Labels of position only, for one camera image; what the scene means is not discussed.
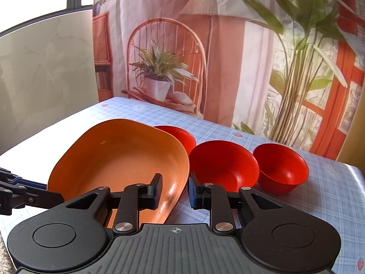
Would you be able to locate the red bowl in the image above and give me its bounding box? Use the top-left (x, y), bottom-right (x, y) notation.
top-left (155, 125), bottom-right (196, 155)
top-left (189, 140), bottom-right (260, 192)
top-left (253, 143), bottom-right (309, 195)

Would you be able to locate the orange plastic plate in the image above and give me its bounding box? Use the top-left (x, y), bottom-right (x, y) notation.
top-left (47, 119), bottom-right (189, 223)

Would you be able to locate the blue plaid tablecloth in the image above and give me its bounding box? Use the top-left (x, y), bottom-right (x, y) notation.
top-left (1, 98), bottom-right (364, 273)

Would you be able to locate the white marble board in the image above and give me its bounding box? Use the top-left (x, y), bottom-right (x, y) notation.
top-left (1, 10), bottom-right (98, 153)

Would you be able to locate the yellow wooden panel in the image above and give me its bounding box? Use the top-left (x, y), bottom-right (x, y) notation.
top-left (336, 89), bottom-right (365, 174)

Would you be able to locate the printed room backdrop cloth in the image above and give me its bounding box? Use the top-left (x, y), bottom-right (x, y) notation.
top-left (93, 0), bottom-right (364, 160)

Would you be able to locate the window frame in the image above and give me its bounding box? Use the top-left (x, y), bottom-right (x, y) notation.
top-left (0, 0), bottom-right (95, 39)

